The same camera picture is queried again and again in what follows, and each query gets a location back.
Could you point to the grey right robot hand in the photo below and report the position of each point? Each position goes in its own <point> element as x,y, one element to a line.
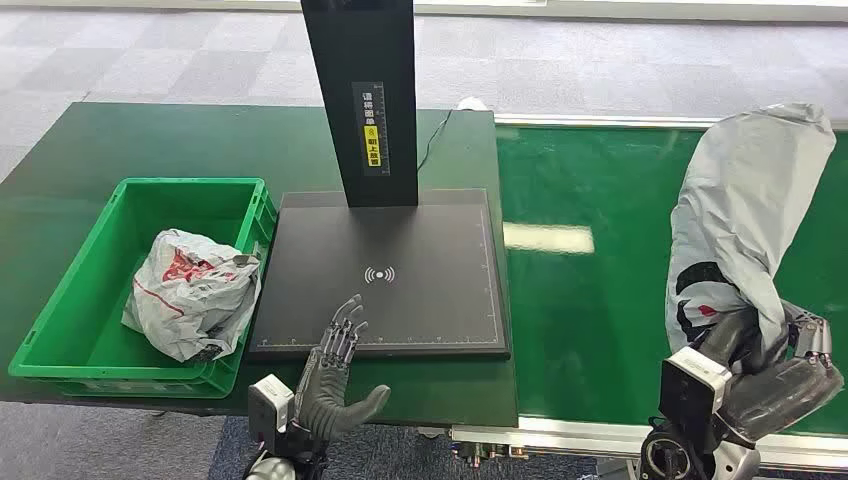
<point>782,397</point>

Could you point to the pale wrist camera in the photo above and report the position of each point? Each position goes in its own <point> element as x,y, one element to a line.
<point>692,391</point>
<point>270,404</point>

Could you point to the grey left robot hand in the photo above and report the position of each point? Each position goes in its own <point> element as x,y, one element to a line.
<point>324,397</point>

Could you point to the green plastic crate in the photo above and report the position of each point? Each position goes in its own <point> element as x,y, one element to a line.
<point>79,331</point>

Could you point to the crumpled grey red-printed package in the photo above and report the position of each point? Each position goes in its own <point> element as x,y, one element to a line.
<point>192,298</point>

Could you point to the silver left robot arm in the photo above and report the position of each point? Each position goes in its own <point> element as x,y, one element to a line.
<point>272,469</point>

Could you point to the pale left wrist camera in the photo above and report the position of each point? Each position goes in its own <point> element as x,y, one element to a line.
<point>270,404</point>

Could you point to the black yellow label sticker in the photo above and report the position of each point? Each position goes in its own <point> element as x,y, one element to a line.
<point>372,132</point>

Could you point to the grey red-printed mailer package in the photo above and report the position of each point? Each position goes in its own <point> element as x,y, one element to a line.
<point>742,218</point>

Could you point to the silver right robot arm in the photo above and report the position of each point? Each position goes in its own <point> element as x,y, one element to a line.
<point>682,460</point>

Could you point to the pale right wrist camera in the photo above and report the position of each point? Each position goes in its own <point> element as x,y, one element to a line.
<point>692,391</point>

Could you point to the small white round object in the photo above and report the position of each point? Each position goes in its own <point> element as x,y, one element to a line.
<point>472,104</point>

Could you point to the silver conveyor frame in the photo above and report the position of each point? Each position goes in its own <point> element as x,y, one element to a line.
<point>563,432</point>

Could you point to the black inbound scanner machine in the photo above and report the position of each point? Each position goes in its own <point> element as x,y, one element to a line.
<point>424,298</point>

